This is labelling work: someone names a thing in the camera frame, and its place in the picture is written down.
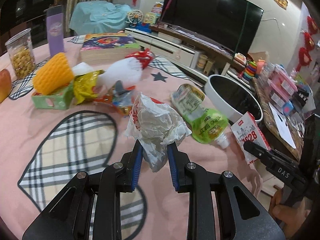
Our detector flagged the colourful children's book box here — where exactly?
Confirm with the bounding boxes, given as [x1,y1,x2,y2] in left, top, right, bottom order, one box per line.
[79,33,140,65]

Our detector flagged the white round trash bin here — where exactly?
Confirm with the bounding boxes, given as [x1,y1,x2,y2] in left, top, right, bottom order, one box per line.
[204,74,263,123]

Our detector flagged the teal covered furniture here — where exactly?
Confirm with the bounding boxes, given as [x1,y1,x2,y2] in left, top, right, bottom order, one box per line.
[69,1,132,35]

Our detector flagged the green drink pouch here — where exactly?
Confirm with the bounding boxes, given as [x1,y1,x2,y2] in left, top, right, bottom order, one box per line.
[170,83,229,149]

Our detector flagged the red crumpled wrapper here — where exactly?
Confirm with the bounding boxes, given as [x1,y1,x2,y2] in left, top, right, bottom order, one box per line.
[125,48,156,69]

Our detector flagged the red milk carton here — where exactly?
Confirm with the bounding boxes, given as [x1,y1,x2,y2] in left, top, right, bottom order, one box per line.
[231,112,271,164]

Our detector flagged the ferris wheel toy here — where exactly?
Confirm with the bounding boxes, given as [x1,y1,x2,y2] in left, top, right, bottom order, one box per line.
[126,9,144,28]

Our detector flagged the black flat screen television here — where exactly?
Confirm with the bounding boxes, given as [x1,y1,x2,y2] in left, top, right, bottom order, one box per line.
[161,0,264,54]

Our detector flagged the yellow snack wrapper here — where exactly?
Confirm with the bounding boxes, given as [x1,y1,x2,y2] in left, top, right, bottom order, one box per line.
[73,70,104,105]

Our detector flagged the white fluffy tissue wad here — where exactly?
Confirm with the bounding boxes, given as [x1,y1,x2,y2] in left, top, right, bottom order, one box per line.
[72,57,143,89]

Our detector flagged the pink bed cover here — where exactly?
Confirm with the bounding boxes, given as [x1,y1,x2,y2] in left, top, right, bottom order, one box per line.
[1,57,262,239]

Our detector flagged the white television cabinet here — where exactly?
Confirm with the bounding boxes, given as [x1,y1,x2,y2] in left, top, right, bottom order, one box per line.
[125,28,245,82]

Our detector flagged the person's right hand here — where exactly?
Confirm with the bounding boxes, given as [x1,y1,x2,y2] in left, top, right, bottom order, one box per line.
[268,189,310,239]

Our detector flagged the pink toy boxes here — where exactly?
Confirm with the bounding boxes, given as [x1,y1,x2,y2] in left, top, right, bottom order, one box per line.
[254,63,316,117]

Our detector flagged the bread bun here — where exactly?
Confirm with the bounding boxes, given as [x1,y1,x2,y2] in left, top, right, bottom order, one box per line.
[0,69,11,103]

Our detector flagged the yellow foam fruit net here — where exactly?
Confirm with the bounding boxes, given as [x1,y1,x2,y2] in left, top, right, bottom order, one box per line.
[33,53,74,95]

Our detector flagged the colourful foil snack wrapper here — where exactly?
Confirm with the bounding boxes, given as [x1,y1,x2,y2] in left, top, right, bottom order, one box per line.
[93,81,137,116]

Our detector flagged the white paper wrapper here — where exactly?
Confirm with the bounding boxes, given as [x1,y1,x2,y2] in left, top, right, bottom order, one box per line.
[124,93,191,172]

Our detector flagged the purple cylindrical canister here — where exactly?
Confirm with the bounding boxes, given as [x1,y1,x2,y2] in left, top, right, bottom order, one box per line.
[46,5,65,57]

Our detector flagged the clear jar of snacks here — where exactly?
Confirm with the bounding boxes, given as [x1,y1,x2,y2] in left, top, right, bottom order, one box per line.
[5,28,36,79]

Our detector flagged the rainbow stacking ring toy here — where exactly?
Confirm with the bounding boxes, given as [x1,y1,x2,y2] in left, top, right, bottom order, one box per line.
[242,61,257,82]

